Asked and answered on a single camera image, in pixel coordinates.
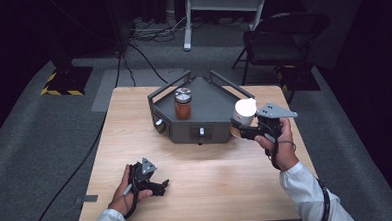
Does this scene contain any person's left hand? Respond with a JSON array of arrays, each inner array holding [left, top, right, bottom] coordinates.
[[106, 162, 155, 218]]

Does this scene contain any dark grey corner shelf tray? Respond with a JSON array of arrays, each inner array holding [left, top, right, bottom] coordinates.
[[145, 66, 257, 148]]

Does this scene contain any glass jar with silver lid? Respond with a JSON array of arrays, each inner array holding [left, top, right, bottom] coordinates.
[[173, 86, 194, 121]]

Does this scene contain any grey leaning panel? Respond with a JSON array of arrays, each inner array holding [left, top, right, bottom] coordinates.
[[302, 0, 374, 72]]

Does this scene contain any black base with yellow stripes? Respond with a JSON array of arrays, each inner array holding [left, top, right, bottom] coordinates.
[[275, 62, 321, 94], [37, 44, 95, 98]]

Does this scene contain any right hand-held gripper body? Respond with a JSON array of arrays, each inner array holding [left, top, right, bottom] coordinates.
[[255, 101, 301, 146]]

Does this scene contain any long black floor cable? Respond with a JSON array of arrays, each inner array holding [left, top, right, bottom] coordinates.
[[20, 50, 131, 221]]

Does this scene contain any white metal stand frame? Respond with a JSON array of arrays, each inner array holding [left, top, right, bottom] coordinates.
[[180, 0, 271, 53]]

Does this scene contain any white cup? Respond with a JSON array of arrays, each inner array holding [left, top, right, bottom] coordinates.
[[229, 97, 260, 139]]

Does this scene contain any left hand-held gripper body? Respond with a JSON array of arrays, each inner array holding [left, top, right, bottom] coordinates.
[[128, 155, 160, 196]]

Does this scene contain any short black floor cable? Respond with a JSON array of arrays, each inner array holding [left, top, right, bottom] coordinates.
[[127, 40, 169, 86]]

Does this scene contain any person's right hand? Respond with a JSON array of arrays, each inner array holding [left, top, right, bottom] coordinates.
[[252, 116, 301, 174]]

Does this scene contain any grey tape strip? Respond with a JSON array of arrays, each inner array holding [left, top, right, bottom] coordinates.
[[74, 194, 99, 206]]

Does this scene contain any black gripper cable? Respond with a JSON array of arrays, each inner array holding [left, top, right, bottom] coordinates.
[[266, 131, 332, 221], [117, 166, 144, 221]]

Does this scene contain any bundle of floor cables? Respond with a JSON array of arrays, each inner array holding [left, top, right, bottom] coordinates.
[[127, 14, 189, 45]]

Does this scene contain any black folding chair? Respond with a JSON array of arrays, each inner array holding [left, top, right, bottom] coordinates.
[[228, 10, 336, 107]]

